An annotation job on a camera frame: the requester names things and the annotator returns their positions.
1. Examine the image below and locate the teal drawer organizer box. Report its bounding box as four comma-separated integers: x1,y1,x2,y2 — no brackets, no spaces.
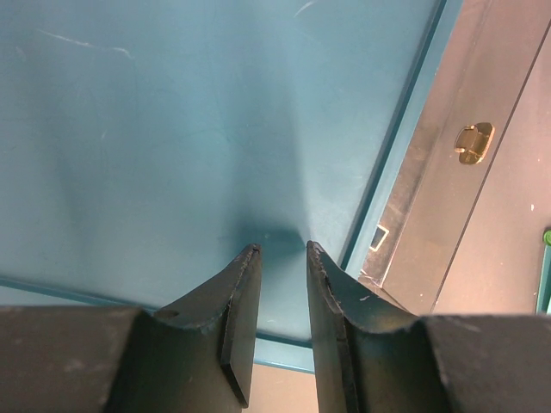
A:
1,1,461,373

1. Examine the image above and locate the green lip balm stick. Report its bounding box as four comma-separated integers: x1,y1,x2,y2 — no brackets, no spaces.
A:
542,229,551,246

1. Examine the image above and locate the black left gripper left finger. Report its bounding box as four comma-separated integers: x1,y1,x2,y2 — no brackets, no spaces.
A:
1,244,262,412

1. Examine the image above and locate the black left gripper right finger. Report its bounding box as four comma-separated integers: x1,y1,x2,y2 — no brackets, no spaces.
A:
306,241,550,412

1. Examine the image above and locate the clear bottom drawer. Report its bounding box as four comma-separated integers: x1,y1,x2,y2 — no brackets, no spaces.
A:
359,1,550,314

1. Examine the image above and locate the teal mat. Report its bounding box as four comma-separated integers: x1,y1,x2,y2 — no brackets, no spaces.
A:
536,245,550,315

